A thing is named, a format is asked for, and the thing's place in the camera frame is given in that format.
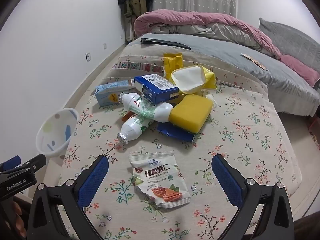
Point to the pink duvet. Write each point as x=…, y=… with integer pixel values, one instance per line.
x=190, y=20

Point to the yellow foil snack wrapper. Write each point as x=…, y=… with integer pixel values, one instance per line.
x=172, y=61

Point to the yellow paper cup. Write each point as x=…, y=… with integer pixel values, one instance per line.
x=190, y=78

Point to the floral printed cloth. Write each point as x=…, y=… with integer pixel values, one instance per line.
x=250, y=135

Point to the light blue milk carton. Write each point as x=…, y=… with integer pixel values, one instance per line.
x=107, y=93

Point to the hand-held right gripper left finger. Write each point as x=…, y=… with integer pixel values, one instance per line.
x=93, y=180

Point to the pink pillow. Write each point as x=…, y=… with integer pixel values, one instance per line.
x=300, y=68

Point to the blue cardboard box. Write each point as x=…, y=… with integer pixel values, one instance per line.
x=157, y=87

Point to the red printed cardboard box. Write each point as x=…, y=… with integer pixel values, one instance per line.
x=314, y=132

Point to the dark fuzzy clothing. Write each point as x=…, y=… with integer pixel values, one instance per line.
x=307, y=226

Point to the white plastic bin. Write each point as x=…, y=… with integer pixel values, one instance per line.
x=56, y=132

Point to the paper card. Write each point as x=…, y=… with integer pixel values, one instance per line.
x=253, y=60

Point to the crumpled white tissue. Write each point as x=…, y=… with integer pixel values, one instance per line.
x=208, y=98

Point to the blue torn wrapper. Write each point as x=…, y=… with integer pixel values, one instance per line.
x=175, y=132

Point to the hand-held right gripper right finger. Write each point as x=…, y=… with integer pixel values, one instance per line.
x=227, y=180

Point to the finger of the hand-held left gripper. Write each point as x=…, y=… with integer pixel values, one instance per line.
x=35, y=162
x=11, y=162

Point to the yellow sponge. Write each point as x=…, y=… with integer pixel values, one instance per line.
x=190, y=113

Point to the person's left hand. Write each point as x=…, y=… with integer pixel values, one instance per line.
x=19, y=217

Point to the white plastic drink bottle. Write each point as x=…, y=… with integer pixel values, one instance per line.
x=162, y=111
x=132, y=127

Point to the hanging coats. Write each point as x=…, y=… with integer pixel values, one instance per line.
x=135, y=0

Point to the white nut snack packet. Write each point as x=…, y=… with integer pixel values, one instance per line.
x=157, y=180

